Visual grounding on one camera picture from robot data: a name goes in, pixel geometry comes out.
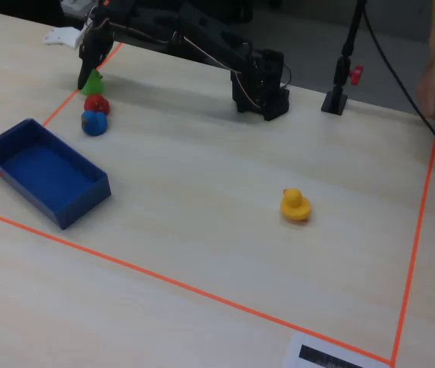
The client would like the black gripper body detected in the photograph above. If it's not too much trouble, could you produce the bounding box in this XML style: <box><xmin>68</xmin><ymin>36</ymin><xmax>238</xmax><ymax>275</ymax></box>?
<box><xmin>79</xmin><ymin>5</ymin><xmax>117</xmax><ymax>59</ymax></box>

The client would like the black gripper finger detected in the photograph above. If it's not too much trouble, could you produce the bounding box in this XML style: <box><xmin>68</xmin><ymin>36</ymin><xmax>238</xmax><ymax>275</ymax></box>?
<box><xmin>77</xmin><ymin>52</ymin><xmax>99</xmax><ymax>91</ymax></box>
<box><xmin>94</xmin><ymin>36</ymin><xmax>114</xmax><ymax>65</ymax></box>

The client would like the green rubber duck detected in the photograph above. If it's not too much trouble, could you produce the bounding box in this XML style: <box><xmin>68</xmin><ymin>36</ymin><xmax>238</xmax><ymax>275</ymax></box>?
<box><xmin>79</xmin><ymin>68</ymin><xmax>106</xmax><ymax>97</ymax></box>

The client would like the red rubber duck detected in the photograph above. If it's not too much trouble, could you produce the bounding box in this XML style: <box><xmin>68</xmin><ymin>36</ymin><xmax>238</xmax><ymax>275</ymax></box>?
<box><xmin>83</xmin><ymin>93</ymin><xmax>111</xmax><ymax>116</ymax></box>

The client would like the blue rubber duck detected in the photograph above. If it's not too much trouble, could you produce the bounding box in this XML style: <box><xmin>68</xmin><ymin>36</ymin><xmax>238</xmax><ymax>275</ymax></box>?
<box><xmin>80</xmin><ymin>110</ymin><xmax>109</xmax><ymax>137</ymax></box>

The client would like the blue plastic box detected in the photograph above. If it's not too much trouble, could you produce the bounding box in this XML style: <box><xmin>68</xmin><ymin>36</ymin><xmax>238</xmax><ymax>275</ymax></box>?
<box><xmin>0</xmin><ymin>117</ymin><xmax>112</xmax><ymax>231</ymax></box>

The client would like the yellow rubber duck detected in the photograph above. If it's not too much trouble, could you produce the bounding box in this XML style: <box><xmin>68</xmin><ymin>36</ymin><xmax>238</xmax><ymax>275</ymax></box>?
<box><xmin>280</xmin><ymin>187</ymin><xmax>312</xmax><ymax>222</ymax></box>

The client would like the orange tape strip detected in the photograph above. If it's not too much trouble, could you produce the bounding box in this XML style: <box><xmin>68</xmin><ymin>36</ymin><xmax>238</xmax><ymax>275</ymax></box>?
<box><xmin>390</xmin><ymin>130</ymin><xmax>435</xmax><ymax>367</ymax></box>
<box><xmin>0</xmin><ymin>42</ymin><xmax>124</xmax><ymax>203</ymax></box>
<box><xmin>0</xmin><ymin>206</ymin><xmax>394</xmax><ymax>365</ymax></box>

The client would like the red clamp knob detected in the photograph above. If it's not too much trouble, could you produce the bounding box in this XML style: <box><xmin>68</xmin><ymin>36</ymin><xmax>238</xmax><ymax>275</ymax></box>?
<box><xmin>348</xmin><ymin>64</ymin><xmax>365</xmax><ymax>87</ymax></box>

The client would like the white paper label black bar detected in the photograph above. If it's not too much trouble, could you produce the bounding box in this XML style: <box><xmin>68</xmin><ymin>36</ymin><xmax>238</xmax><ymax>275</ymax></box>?
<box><xmin>283</xmin><ymin>331</ymin><xmax>391</xmax><ymax>368</ymax></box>

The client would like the white camera box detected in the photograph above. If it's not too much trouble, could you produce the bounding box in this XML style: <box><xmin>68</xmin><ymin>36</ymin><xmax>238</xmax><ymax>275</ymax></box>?
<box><xmin>43</xmin><ymin>25</ymin><xmax>87</xmax><ymax>51</ymax></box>

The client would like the black camera stand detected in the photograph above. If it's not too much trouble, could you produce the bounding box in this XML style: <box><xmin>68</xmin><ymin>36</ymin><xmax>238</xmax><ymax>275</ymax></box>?
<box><xmin>320</xmin><ymin>0</ymin><xmax>368</xmax><ymax>117</ymax></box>

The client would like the thick black cable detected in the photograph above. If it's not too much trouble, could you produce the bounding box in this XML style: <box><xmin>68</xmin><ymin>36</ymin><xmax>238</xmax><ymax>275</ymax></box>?
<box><xmin>361</xmin><ymin>3</ymin><xmax>435</xmax><ymax>169</ymax></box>

